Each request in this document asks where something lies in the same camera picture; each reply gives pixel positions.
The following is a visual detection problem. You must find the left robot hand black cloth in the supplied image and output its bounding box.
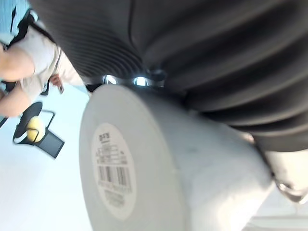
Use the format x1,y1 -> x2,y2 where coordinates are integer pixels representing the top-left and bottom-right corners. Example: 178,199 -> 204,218
28,0 -> 308,205

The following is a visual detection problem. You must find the white cup with barcode label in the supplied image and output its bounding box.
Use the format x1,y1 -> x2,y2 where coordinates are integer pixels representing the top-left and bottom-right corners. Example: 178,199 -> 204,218
78,84 -> 275,231

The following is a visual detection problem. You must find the person's hand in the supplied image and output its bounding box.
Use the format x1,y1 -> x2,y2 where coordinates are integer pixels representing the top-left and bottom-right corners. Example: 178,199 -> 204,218
51,74 -> 65,94

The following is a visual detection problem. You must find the person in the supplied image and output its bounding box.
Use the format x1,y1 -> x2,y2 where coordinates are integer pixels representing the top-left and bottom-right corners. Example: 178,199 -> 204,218
0,6 -> 91,118

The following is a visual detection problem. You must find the yellow ball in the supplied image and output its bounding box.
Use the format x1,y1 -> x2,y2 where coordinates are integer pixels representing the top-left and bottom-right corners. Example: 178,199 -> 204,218
26,116 -> 46,143

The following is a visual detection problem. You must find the black metal frame stand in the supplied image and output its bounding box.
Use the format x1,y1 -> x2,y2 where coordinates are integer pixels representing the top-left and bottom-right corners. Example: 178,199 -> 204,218
12,101 -> 65,160

